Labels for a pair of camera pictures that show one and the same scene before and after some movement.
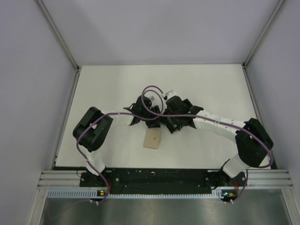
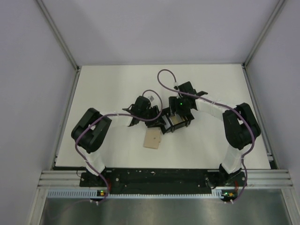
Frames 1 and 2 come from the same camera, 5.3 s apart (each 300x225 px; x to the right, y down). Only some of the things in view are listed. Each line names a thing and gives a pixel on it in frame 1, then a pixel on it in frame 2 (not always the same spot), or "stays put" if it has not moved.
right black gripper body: [170, 114] → [179, 102]
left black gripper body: [150, 112] stays put
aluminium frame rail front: [257, 179] stays put
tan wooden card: [152, 138] stays put
